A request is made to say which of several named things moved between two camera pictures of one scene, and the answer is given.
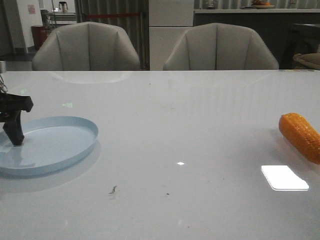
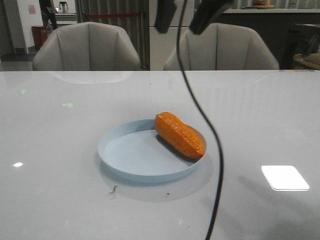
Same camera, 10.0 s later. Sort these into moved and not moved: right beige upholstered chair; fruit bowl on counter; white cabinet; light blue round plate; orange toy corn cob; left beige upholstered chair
Moved: orange toy corn cob; light blue round plate
Not moved: right beige upholstered chair; fruit bowl on counter; left beige upholstered chair; white cabinet
